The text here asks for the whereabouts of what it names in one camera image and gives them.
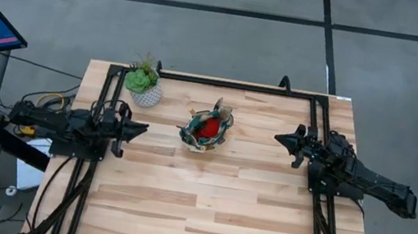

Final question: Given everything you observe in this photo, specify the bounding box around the succulent in triangle-pattern pot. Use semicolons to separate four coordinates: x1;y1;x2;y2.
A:
120;49;169;112

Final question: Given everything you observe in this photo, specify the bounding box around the cream green canvas gardening bag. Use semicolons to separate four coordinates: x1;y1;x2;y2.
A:
176;91;238;158

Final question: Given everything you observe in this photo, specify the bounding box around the black metal table frame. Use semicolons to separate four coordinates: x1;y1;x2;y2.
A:
19;51;402;234

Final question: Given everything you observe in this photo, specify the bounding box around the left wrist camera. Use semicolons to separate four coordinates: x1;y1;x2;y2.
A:
109;138;126;160

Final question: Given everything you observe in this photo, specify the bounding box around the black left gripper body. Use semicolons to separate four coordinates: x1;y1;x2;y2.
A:
99;99;133;151

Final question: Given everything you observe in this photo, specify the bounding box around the yellow cable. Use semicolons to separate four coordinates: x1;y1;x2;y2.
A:
34;89;68;112

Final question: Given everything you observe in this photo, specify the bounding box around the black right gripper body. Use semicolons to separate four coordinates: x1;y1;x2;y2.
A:
296;126;331;171

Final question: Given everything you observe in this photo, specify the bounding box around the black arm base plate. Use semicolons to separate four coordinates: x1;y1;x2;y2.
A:
48;126;112;163
304;160;369;201

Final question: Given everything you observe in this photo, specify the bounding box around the white paper sheet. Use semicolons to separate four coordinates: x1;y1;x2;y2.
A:
12;134;53;194

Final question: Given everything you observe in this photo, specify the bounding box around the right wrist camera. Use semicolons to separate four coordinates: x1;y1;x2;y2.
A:
291;152;306;170

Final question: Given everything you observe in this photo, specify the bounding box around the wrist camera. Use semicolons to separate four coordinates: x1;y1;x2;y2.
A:
109;138;126;160
291;152;306;170

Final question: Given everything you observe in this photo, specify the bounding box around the thin black floor cable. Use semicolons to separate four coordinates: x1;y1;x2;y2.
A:
0;52;85;80

